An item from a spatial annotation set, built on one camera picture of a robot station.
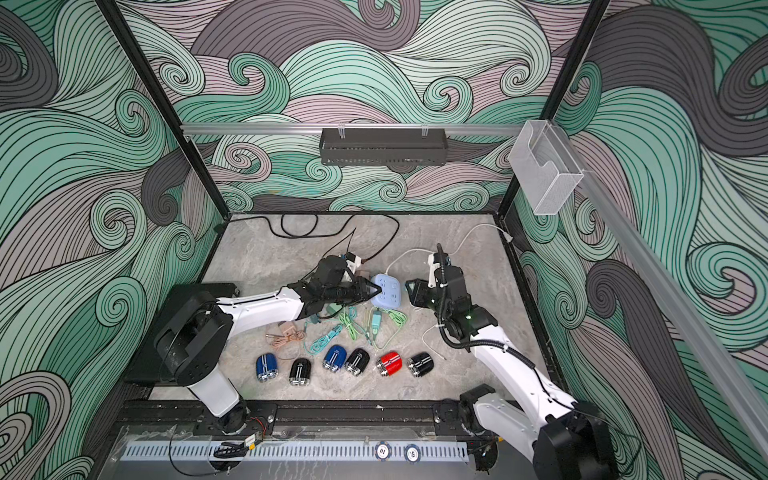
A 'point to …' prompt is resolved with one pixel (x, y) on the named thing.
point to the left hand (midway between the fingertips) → (380, 287)
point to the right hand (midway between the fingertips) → (408, 285)
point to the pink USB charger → (288, 328)
